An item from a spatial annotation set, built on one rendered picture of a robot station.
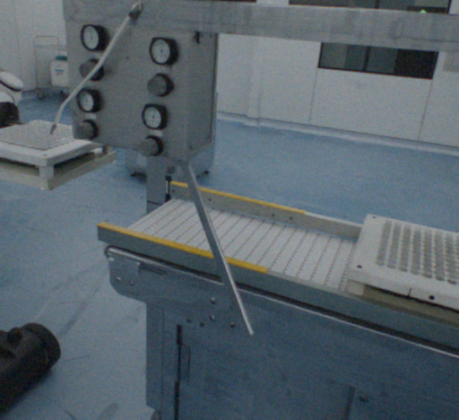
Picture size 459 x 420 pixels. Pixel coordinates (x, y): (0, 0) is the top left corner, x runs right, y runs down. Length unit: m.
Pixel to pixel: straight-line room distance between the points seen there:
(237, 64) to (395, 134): 2.33
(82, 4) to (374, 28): 0.42
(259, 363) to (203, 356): 0.12
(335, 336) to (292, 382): 0.19
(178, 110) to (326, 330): 0.42
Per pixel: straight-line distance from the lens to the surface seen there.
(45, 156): 0.97
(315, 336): 0.77
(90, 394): 1.90
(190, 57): 0.65
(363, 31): 0.57
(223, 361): 0.95
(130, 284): 0.88
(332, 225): 0.96
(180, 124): 0.66
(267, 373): 0.92
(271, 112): 6.22
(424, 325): 0.72
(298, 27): 0.58
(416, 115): 5.95
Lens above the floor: 1.36
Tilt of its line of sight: 22 degrees down
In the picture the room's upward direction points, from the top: 4 degrees clockwise
